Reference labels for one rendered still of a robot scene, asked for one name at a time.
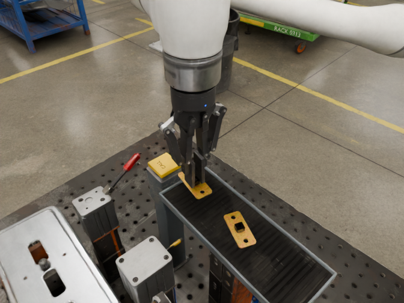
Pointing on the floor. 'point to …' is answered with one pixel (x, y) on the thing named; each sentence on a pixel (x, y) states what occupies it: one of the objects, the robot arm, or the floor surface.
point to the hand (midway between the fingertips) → (194, 169)
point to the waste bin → (232, 32)
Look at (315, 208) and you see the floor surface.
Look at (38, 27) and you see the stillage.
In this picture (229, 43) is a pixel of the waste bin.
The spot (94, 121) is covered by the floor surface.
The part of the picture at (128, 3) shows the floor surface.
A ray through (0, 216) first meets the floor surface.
